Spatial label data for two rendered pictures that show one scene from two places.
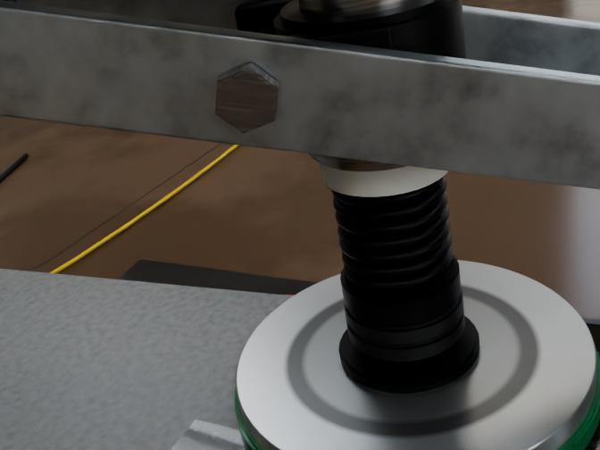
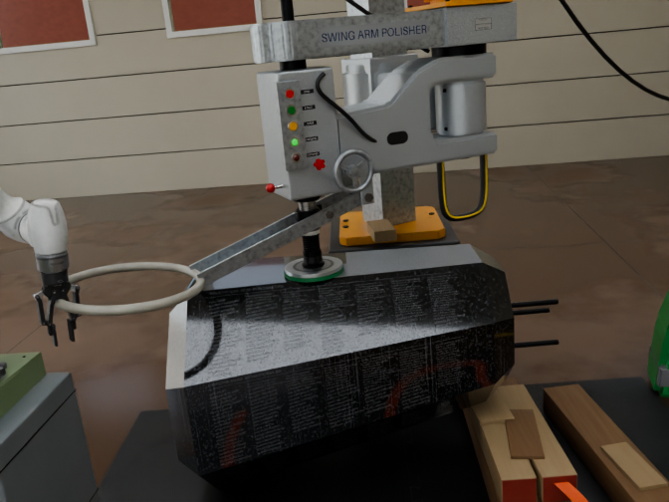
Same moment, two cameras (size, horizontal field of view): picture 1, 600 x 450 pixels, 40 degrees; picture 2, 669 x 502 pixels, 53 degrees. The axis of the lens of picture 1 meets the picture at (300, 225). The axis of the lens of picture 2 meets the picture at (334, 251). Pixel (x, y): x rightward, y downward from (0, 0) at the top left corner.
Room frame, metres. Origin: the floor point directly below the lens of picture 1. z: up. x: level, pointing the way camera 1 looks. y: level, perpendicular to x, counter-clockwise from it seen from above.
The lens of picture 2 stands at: (2.45, -1.13, 1.63)
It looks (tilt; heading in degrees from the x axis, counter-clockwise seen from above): 17 degrees down; 150
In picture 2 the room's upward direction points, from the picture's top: 5 degrees counter-clockwise
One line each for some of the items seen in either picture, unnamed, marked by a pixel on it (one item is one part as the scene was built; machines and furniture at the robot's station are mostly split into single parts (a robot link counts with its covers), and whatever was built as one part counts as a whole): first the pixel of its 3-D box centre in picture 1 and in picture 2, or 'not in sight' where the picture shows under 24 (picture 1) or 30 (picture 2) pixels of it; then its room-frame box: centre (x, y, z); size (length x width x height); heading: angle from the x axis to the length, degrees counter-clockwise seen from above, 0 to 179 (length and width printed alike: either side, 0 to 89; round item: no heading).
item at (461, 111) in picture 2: not in sight; (460, 107); (0.48, 0.60, 1.36); 0.19 x 0.19 x 0.20
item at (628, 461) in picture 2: not in sight; (632, 465); (1.21, 0.70, 0.13); 0.25 x 0.10 x 0.01; 157
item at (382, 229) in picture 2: not in sight; (381, 230); (0.02, 0.51, 0.81); 0.20 x 0.10 x 0.05; 156
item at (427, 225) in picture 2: not in sight; (389, 223); (-0.16, 0.69, 0.76); 0.49 x 0.49 x 0.05; 58
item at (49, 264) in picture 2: not in sight; (52, 261); (0.37, -0.91, 1.09); 0.09 x 0.09 x 0.06
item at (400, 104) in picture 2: not in sight; (401, 126); (0.46, 0.34, 1.32); 0.74 x 0.23 x 0.49; 83
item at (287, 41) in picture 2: not in sight; (383, 38); (0.44, 0.30, 1.63); 0.96 x 0.25 x 0.17; 83
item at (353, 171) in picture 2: not in sight; (348, 169); (0.53, 0.05, 1.22); 0.15 x 0.10 x 0.15; 83
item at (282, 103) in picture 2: not in sight; (291, 125); (0.50, -0.13, 1.39); 0.08 x 0.03 x 0.28; 83
